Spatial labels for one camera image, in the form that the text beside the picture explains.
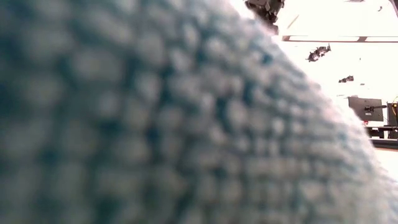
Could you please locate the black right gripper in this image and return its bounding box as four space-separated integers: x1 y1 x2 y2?
244 0 285 36

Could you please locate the background horizontal beam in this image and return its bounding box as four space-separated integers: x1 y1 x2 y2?
281 35 398 44

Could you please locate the dark background monitor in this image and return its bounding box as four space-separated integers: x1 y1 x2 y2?
347 96 384 123

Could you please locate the dark background equipment box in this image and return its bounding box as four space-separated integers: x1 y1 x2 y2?
386 102 398 127

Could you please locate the dark background workbench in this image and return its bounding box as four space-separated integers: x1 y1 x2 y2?
366 125 398 151

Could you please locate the blue microfibre cloth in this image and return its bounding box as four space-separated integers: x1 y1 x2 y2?
0 0 398 224

